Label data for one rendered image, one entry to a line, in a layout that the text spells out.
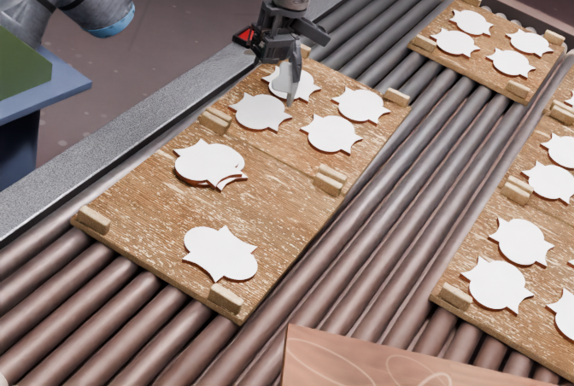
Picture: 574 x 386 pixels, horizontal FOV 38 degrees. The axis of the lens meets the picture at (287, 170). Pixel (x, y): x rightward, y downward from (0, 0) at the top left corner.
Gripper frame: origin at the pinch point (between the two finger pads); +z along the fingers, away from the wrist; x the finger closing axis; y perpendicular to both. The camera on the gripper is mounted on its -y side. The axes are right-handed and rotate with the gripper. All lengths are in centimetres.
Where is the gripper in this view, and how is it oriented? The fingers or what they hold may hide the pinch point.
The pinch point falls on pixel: (274, 86)
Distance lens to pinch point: 177.8
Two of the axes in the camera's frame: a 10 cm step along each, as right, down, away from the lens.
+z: -2.5, 7.6, 6.0
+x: 4.8, 6.4, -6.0
